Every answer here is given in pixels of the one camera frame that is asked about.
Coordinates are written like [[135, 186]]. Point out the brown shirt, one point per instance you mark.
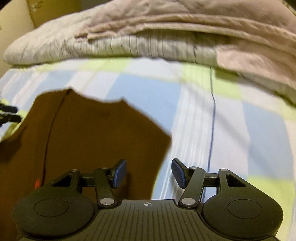
[[92, 129]]

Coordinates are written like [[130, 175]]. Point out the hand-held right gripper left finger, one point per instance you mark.
[[119, 173]]

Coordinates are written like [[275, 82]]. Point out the checked bed sheet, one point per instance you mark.
[[196, 115]]

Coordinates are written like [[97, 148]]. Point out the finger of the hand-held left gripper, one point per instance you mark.
[[11, 118], [9, 109]]

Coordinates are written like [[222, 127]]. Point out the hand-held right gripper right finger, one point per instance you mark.
[[179, 172]]

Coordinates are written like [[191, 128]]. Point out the pink pillow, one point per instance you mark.
[[254, 62], [185, 18]]

